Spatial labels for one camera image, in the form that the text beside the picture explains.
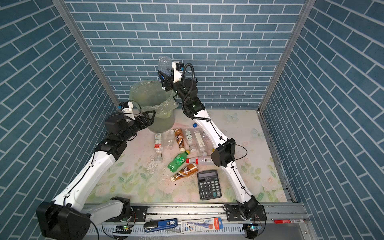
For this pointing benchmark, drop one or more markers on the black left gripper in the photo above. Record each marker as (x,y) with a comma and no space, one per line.
(147,122)

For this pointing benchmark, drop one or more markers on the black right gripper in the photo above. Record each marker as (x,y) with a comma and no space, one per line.
(169,83)

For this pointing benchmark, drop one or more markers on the clear bottle blue Pocari label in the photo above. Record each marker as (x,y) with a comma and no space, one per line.
(164,67)

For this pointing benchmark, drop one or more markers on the clear bottle red white label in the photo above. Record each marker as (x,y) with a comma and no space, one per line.
(158,142)

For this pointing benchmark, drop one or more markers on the brown tea bottle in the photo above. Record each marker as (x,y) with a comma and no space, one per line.
(185,172)

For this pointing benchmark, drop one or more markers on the clear bottle red cap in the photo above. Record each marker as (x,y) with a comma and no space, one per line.
(200,160)

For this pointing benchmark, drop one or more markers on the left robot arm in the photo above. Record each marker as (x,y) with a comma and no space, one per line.
(64,218)

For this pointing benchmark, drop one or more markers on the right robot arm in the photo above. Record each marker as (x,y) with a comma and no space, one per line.
(224,154)

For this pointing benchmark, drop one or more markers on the green plastic bin liner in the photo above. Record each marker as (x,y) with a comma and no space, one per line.
(150,96)

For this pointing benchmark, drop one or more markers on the grey mesh waste bin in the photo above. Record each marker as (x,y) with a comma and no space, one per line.
(162,125)

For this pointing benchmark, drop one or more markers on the clear ribbed bottle white cap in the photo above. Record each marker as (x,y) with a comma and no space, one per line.
(170,139)

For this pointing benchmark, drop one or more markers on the brown Nescafe coffee bottle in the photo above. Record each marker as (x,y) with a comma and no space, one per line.
(179,136)

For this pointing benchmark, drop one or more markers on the green Sprite bottle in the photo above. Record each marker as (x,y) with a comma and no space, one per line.
(178,161)

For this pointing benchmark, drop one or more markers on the clear bottle white barcode label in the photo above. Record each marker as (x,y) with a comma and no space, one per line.
(200,142)

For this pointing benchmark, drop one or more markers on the black desk calculator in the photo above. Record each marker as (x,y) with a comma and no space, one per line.
(209,185)

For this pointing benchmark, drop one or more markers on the blue black stapler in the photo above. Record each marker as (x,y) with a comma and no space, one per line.
(160,225)

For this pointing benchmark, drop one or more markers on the white red pen package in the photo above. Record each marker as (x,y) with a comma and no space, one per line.
(201,225)

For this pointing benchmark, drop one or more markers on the red marker pen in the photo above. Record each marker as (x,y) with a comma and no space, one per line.
(294,221)

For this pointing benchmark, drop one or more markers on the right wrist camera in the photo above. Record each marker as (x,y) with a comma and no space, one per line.
(177,68)

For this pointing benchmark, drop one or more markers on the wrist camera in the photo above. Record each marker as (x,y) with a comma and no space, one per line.
(177,68)
(126,107)

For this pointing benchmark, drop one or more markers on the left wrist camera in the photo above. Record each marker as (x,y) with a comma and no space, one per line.
(126,107)

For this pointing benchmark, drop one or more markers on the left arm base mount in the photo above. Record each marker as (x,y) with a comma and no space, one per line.
(129,212)

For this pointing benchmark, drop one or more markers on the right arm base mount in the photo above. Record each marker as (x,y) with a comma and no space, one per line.
(251,210)

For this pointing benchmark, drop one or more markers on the aluminium rail frame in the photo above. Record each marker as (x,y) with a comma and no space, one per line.
(192,211)

